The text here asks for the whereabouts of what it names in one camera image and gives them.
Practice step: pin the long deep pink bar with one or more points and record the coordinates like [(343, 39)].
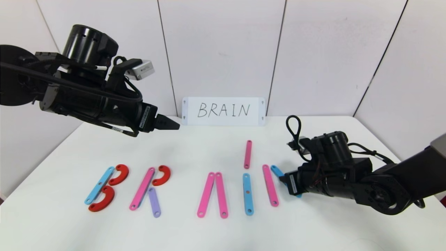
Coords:
[(247, 153), (221, 196)]

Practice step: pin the white BRAIN sign card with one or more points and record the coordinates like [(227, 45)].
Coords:
[(195, 120)]

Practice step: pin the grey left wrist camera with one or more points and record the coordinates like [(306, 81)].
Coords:
[(143, 69)]

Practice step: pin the short pink bar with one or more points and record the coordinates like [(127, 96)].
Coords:
[(270, 184)]

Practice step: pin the short purple bar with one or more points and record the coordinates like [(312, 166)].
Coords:
[(154, 203)]

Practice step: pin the small red curved piece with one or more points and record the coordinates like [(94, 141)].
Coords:
[(166, 176)]

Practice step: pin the black and orange left arm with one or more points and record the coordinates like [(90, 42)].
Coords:
[(76, 103)]

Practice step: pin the long light blue bar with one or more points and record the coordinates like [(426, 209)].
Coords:
[(99, 186), (248, 202)]

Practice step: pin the short blue bar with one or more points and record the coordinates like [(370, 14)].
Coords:
[(277, 170)]

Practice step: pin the long light pink bar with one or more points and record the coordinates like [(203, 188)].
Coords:
[(142, 188), (206, 195)]

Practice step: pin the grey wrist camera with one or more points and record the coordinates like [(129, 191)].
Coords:
[(143, 69), (302, 145)]

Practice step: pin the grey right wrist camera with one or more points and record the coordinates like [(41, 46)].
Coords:
[(302, 145)]

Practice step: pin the black left camera bracket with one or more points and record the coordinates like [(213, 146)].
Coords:
[(116, 75)]

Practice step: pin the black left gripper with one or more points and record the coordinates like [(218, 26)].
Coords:
[(147, 118)]

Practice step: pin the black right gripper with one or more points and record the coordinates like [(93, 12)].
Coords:
[(292, 182)]

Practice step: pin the large red curved piece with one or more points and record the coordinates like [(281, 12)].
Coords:
[(123, 172), (106, 203)]

